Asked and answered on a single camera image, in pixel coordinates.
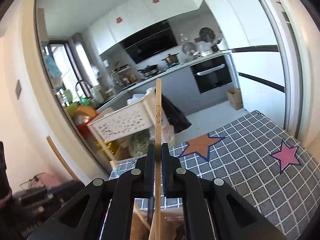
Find plain bamboo chopstick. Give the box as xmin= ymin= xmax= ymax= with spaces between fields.
xmin=46 ymin=136 xmax=80 ymax=181
xmin=149 ymin=78 xmax=162 ymax=240

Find chrome kitchen faucet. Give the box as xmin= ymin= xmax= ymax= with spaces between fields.
xmin=75 ymin=80 xmax=93 ymax=99

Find white upper kitchen cabinets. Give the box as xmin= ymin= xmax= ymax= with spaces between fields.
xmin=82 ymin=0 xmax=198 ymax=55

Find white perforated utensil holder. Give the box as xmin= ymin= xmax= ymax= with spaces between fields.
xmin=130 ymin=207 xmax=185 ymax=239

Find cream perforated storage rack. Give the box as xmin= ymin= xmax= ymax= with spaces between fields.
xmin=87 ymin=88 xmax=156 ymax=161

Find grey checked star tablecloth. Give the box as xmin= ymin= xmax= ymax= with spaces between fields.
xmin=108 ymin=109 xmax=318 ymax=240

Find small cardboard box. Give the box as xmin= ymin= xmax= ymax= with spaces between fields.
xmin=226 ymin=88 xmax=243 ymax=110

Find black built-in oven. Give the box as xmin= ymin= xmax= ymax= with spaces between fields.
xmin=191 ymin=55 xmax=232 ymax=94

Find black wok on stove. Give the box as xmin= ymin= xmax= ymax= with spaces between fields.
xmin=138 ymin=64 xmax=158 ymax=77

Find bronze cooking pot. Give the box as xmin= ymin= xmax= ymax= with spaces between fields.
xmin=162 ymin=53 xmax=179 ymax=65

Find black range hood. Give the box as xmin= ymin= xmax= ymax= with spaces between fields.
xmin=120 ymin=19 xmax=177 ymax=63

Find white double-door refrigerator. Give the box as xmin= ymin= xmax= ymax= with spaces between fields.
xmin=194 ymin=0 xmax=286 ymax=127

